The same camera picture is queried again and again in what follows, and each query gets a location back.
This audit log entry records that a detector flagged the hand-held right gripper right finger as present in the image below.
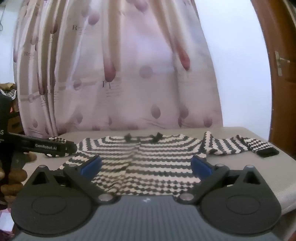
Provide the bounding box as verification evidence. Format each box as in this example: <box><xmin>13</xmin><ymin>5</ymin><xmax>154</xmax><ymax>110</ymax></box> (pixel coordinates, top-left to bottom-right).
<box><xmin>179</xmin><ymin>155</ymin><xmax>262</xmax><ymax>206</ymax></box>

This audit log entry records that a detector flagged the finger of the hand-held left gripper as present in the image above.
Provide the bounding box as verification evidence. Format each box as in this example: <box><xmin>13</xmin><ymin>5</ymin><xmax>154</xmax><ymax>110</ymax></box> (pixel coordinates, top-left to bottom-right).
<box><xmin>8</xmin><ymin>132</ymin><xmax>78</xmax><ymax>156</ymax></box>

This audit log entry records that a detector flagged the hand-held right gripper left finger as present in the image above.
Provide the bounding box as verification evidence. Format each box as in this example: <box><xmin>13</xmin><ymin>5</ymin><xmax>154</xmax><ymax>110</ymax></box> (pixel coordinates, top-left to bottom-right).
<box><xmin>32</xmin><ymin>155</ymin><xmax>117</xmax><ymax>205</ymax></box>

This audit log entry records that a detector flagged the black and white knit sweater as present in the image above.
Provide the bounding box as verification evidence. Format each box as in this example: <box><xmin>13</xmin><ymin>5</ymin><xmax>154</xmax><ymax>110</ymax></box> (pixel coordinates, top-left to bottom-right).
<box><xmin>44</xmin><ymin>131</ymin><xmax>280</xmax><ymax>200</ymax></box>

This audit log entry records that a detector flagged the dark patterned cloth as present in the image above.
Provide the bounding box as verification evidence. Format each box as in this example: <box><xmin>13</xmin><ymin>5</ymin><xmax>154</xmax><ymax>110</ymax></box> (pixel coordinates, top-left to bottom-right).
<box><xmin>0</xmin><ymin>82</ymin><xmax>18</xmax><ymax>103</ymax></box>

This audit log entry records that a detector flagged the grey fabric table cover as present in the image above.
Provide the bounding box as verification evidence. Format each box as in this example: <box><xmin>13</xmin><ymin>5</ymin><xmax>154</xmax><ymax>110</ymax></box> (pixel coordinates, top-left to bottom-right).
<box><xmin>23</xmin><ymin>126</ymin><xmax>296</xmax><ymax>216</ymax></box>

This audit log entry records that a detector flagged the pink leaf print curtain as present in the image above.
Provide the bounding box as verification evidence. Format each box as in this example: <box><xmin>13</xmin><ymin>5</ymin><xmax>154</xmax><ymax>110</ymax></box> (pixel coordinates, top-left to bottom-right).
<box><xmin>13</xmin><ymin>0</ymin><xmax>224</xmax><ymax>139</ymax></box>

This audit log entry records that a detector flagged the brown wooden door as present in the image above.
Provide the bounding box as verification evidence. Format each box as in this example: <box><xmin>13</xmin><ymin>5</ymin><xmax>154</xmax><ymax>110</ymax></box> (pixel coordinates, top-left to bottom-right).
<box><xmin>251</xmin><ymin>0</ymin><xmax>296</xmax><ymax>161</ymax></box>

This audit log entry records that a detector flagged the metal door handle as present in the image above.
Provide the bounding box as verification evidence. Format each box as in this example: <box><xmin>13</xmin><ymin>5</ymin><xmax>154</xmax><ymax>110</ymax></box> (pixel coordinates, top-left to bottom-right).
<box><xmin>274</xmin><ymin>51</ymin><xmax>291</xmax><ymax>77</ymax></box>

